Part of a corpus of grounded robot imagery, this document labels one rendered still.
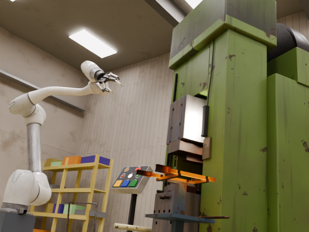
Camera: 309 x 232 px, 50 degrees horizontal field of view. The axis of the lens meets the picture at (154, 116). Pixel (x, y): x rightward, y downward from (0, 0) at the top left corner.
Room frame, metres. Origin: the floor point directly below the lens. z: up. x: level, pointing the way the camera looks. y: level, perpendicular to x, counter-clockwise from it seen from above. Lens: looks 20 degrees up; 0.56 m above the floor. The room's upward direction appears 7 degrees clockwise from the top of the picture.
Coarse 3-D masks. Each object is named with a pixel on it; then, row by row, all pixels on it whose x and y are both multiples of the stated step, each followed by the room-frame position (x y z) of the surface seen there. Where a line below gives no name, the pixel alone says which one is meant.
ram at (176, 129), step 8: (184, 96) 2.67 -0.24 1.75; (192, 96) 2.66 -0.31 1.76; (176, 104) 2.79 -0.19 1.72; (184, 104) 2.65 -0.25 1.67; (192, 104) 2.66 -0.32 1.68; (200, 104) 2.69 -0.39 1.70; (176, 112) 2.78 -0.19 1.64; (184, 112) 2.64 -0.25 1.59; (192, 112) 2.66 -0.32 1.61; (200, 112) 2.70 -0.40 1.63; (176, 120) 2.77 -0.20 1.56; (184, 120) 2.63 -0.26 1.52; (192, 120) 2.66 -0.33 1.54; (200, 120) 2.70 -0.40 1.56; (168, 128) 2.89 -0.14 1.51; (176, 128) 2.75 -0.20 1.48; (184, 128) 2.63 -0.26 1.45; (192, 128) 2.67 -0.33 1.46; (200, 128) 2.70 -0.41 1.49; (168, 136) 2.88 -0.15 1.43; (176, 136) 2.74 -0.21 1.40; (184, 136) 2.64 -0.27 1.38; (192, 136) 2.67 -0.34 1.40; (200, 136) 2.70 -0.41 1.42; (168, 144) 2.89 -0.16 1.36; (200, 144) 2.76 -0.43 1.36
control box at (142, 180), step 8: (144, 168) 3.13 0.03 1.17; (120, 176) 3.26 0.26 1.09; (144, 176) 3.08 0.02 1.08; (120, 184) 3.19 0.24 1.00; (128, 184) 3.12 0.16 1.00; (136, 184) 3.06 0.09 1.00; (144, 184) 3.09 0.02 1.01; (120, 192) 3.22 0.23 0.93; (128, 192) 3.15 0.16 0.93; (136, 192) 3.09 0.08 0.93
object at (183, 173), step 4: (156, 164) 2.03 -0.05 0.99; (156, 168) 2.03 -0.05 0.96; (160, 168) 2.04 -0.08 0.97; (164, 168) 2.05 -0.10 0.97; (168, 168) 2.05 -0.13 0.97; (160, 172) 2.05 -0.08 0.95; (164, 172) 2.04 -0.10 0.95; (168, 172) 2.05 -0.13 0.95; (172, 172) 2.07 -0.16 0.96; (176, 172) 2.08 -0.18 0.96; (180, 172) 2.09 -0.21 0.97; (184, 172) 2.10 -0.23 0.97; (188, 172) 2.11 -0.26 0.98; (188, 176) 2.14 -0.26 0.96; (192, 176) 2.13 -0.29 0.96; (196, 176) 2.14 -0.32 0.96; (200, 176) 2.15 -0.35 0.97; (204, 176) 2.17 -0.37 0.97; (212, 180) 2.19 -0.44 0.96
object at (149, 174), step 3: (138, 171) 2.25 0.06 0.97; (141, 171) 2.26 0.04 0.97; (144, 171) 2.26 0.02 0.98; (147, 171) 2.27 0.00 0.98; (150, 171) 2.27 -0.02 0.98; (138, 174) 2.27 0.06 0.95; (141, 174) 2.26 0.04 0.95; (144, 174) 2.26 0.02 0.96; (147, 174) 2.28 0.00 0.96; (150, 174) 2.27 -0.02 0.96; (153, 174) 2.28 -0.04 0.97; (156, 174) 2.29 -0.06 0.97; (159, 174) 2.30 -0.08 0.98; (156, 177) 2.32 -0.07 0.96; (159, 177) 2.30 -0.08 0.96; (177, 180) 2.36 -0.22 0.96; (180, 180) 2.37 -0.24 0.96; (183, 180) 2.38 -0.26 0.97; (189, 180) 2.39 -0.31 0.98
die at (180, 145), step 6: (174, 144) 2.76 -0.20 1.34; (180, 144) 2.68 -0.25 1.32; (186, 144) 2.70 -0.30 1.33; (192, 144) 2.73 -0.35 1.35; (198, 144) 2.75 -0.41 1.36; (168, 150) 2.85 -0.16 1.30; (174, 150) 2.75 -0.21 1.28; (180, 150) 2.69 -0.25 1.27; (186, 150) 2.71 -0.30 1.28; (192, 150) 2.73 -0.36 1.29; (198, 150) 2.76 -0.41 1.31; (180, 156) 2.90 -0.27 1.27
